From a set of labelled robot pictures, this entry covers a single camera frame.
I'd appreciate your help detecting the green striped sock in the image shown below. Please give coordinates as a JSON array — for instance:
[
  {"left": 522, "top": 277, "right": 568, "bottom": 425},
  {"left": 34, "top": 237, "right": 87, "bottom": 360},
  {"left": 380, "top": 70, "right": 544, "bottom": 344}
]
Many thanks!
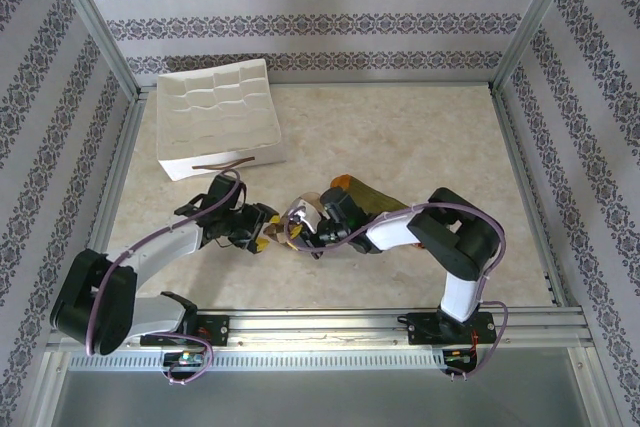
[{"left": 329, "top": 174, "right": 427, "bottom": 252}]

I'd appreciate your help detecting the white divided organizer box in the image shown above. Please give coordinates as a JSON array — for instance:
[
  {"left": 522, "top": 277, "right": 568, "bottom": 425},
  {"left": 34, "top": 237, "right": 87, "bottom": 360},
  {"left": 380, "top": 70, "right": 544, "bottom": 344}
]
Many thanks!
[{"left": 155, "top": 58, "right": 288, "bottom": 183}]

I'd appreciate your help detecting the brown box handle strap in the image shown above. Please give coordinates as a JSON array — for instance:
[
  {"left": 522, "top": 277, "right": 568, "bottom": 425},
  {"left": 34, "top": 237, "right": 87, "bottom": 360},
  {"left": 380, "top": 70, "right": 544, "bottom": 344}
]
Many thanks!
[{"left": 193, "top": 156, "right": 258, "bottom": 170}]

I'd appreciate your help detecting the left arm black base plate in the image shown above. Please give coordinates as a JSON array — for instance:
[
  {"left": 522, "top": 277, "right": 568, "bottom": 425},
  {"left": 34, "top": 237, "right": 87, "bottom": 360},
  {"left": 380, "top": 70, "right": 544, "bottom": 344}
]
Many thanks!
[{"left": 139, "top": 314, "right": 231, "bottom": 348}]

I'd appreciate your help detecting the long aluminium cross rail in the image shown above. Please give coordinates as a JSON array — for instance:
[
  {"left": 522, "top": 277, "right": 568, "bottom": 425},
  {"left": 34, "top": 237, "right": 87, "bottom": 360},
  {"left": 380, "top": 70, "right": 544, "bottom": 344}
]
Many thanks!
[{"left": 48, "top": 306, "right": 597, "bottom": 354}]

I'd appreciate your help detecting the perforated metal cable tray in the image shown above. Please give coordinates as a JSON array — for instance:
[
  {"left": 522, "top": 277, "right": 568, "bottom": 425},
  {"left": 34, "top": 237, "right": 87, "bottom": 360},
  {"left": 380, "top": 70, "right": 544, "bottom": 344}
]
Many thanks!
[{"left": 64, "top": 349, "right": 447, "bottom": 371}]

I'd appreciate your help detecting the aluminium side rail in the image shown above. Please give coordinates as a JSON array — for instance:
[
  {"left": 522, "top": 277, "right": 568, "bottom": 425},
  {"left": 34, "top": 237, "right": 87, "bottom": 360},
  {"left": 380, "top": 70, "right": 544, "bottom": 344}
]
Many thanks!
[
  {"left": 73, "top": 86, "right": 151, "bottom": 309},
  {"left": 492, "top": 84, "right": 572, "bottom": 309}
]

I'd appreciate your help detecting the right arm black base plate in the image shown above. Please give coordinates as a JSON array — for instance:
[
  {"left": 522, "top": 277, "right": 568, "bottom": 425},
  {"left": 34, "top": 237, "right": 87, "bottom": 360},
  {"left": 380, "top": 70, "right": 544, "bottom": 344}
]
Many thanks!
[{"left": 405, "top": 311, "right": 498, "bottom": 347}]

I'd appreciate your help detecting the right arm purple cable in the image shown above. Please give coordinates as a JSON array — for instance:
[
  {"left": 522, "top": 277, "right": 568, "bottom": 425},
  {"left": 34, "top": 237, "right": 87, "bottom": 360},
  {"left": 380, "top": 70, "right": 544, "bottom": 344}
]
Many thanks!
[{"left": 294, "top": 201, "right": 511, "bottom": 381}]

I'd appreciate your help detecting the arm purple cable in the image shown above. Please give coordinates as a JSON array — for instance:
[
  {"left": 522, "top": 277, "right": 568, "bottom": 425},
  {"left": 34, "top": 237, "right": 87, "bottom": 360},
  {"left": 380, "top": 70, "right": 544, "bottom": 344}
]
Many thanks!
[
  {"left": 294, "top": 201, "right": 511, "bottom": 381},
  {"left": 85, "top": 169, "right": 249, "bottom": 387}
]

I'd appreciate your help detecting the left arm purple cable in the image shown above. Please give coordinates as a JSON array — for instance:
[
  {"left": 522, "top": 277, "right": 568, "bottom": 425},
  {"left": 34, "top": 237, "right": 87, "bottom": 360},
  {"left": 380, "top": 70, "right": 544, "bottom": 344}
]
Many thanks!
[{"left": 85, "top": 169, "right": 249, "bottom": 387}]

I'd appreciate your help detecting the aluminium frame post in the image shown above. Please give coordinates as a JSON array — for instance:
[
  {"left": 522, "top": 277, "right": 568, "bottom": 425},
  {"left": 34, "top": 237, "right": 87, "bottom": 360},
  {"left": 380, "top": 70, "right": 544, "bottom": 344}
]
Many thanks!
[
  {"left": 488, "top": 0, "right": 587, "bottom": 94},
  {"left": 42, "top": 0, "right": 142, "bottom": 99}
]

